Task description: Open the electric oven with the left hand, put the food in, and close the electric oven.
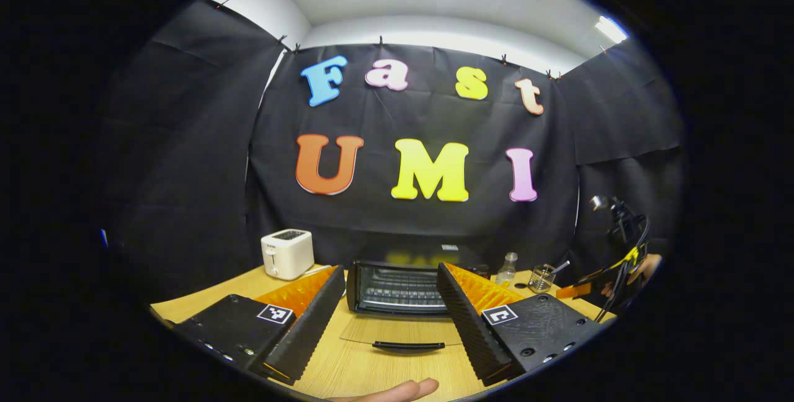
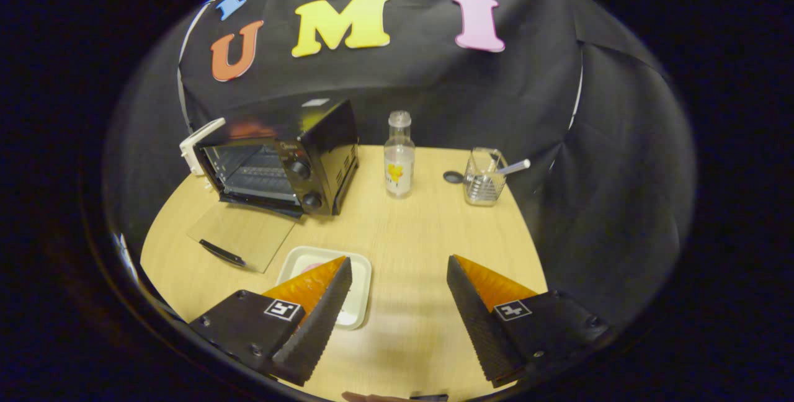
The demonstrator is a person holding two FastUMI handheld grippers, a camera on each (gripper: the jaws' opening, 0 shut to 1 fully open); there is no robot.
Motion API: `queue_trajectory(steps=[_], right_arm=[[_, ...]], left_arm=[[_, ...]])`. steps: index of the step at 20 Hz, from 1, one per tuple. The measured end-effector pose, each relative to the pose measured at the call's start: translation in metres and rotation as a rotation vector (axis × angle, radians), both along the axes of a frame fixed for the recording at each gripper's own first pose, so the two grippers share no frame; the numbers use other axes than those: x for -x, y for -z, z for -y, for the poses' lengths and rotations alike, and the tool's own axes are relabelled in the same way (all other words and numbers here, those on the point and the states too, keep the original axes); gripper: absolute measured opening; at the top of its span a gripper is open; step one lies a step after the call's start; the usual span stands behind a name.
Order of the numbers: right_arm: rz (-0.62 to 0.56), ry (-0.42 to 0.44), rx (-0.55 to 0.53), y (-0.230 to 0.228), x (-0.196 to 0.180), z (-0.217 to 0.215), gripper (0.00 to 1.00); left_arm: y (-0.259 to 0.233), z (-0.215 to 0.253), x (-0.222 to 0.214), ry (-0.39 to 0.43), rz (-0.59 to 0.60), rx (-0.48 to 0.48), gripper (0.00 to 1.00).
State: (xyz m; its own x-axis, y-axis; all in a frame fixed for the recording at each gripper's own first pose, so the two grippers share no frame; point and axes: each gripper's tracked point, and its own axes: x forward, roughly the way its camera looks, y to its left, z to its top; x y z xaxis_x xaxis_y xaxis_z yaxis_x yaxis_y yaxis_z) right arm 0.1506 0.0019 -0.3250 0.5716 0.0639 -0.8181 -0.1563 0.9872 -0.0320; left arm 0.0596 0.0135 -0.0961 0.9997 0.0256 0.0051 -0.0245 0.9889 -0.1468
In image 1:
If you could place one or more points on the ceiling light panel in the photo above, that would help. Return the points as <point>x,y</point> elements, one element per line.
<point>611,30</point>

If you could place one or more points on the small clear glass bottle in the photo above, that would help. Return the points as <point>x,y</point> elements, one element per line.
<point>507,272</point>

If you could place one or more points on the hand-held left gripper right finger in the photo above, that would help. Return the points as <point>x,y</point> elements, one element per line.
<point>468,321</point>

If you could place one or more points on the white toaster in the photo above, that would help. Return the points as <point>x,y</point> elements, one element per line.
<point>286,256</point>

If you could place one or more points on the black electric oven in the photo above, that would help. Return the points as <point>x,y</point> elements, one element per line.
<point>397,287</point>

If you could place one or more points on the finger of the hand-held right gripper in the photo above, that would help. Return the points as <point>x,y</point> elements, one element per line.
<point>574,291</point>

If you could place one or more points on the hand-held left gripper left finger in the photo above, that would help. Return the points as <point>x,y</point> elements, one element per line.
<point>313,321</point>

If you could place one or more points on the clear glass cup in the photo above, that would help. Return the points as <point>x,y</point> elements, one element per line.
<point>541,279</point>

